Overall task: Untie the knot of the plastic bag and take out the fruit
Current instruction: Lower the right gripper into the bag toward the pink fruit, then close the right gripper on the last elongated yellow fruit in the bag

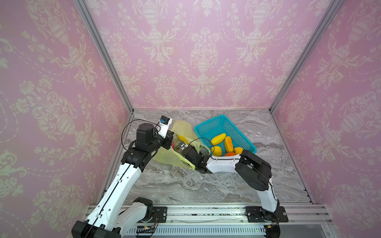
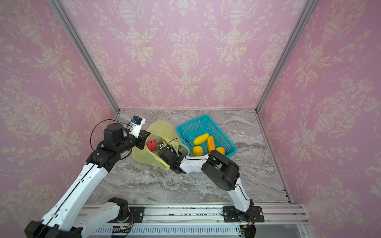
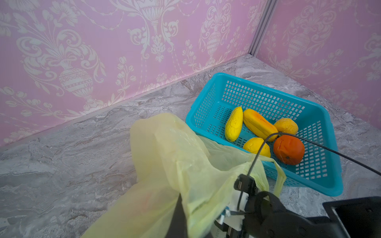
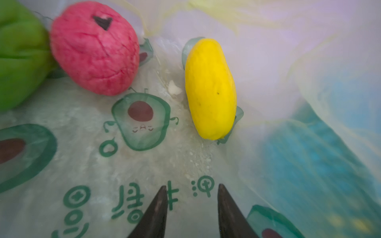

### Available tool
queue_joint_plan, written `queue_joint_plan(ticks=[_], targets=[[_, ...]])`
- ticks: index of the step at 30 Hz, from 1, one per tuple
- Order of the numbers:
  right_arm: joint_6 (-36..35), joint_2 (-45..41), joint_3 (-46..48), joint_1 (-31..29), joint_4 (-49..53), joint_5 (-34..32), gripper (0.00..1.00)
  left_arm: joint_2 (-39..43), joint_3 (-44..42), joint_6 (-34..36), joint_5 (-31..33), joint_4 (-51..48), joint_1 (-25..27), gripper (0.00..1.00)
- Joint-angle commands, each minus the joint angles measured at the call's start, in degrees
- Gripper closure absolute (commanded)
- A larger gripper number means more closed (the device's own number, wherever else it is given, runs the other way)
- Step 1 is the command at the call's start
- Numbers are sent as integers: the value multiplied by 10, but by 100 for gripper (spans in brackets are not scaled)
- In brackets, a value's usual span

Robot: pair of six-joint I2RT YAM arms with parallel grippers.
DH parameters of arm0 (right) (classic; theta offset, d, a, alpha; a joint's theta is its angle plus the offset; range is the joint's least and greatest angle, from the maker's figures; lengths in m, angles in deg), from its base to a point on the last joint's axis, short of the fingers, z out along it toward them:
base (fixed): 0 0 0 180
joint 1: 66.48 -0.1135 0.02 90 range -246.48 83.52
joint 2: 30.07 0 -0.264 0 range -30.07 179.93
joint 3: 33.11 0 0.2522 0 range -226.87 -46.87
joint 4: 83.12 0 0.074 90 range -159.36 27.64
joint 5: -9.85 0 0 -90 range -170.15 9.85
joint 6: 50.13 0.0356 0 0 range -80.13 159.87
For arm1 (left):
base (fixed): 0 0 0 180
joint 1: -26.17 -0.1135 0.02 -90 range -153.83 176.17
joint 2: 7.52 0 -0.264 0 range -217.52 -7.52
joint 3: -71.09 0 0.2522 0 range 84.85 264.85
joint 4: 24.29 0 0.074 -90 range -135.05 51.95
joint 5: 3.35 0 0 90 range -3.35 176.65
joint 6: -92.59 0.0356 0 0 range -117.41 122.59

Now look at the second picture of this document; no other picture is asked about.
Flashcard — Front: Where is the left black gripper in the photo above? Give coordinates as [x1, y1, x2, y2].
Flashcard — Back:
[115, 129, 151, 155]

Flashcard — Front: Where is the yellow plastic bag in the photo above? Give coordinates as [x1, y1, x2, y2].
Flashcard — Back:
[132, 120, 190, 170]

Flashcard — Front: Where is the yellow round fruit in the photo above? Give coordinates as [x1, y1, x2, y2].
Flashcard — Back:
[192, 146, 203, 157]

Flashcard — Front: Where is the yellow lemon fruit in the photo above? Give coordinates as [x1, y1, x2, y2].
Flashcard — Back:
[215, 147, 226, 155]

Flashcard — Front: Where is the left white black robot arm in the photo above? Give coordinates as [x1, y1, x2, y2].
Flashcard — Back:
[24, 116, 150, 238]

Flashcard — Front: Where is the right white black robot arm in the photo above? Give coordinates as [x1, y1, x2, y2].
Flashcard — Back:
[158, 146, 254, 219]

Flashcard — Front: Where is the pink red fruit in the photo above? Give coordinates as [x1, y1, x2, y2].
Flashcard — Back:
[146, 140, 157, 152]

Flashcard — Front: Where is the teal plastic basket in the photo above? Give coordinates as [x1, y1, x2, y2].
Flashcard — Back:
[176, 115, 237, 158]

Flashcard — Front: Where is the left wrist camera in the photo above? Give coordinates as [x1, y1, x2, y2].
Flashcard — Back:
[130, 115, 146, 138]

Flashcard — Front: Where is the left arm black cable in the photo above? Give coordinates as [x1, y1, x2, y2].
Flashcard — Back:
[90, 118, 135, 160]

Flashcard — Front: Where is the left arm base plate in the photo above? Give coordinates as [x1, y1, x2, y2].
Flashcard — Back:
[116, 206, 145, 223]

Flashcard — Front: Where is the left corner aluminium post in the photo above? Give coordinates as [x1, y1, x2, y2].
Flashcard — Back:
[48, 0, 120, 115]

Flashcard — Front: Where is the corner aluminium post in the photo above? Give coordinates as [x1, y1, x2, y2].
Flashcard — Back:
[256, 0, 317, 115]
[48, 0, 120, 115]

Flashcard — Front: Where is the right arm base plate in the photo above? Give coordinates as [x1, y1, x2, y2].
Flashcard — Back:
[220, 206, 265, 224]

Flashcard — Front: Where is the right corner aluminium post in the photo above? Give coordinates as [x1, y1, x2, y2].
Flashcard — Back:
[256, 0, 317, 115]

